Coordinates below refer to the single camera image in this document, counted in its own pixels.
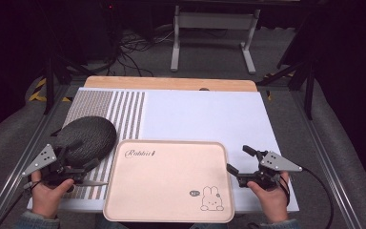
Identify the yellow black hazard tape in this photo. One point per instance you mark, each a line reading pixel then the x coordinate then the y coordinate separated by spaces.
pixel 39 92

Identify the thin silver metal piece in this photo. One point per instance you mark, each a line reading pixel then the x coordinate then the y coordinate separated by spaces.
pixel 95 183

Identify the black tripod stand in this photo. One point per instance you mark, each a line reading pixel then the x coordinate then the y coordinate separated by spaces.
pixel 301 76
pixel 55 76

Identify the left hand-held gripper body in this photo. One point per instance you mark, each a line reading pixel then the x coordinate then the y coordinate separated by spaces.
pixel 41 160

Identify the white striped table mat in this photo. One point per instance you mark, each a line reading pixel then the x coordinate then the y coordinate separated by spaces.
pixel 203 114

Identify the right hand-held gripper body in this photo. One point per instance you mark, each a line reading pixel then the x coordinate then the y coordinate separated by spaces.
pixel 279 162

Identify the dark woven round mat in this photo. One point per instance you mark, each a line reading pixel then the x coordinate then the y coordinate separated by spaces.
pixel 89 140

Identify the person's left hand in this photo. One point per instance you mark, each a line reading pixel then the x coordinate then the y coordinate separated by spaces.
pixel 47 197

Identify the pink rectangular tray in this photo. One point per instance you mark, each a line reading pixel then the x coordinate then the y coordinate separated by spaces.
pixel 165 184

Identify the white metal stand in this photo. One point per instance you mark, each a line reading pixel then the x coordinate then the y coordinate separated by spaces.
pixel 214 20

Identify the person's right hand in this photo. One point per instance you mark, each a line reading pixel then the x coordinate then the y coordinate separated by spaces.
pixel 271 203

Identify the aluminium rail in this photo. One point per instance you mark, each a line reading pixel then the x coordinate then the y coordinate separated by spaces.
pixel 22 156
pixel 325 159

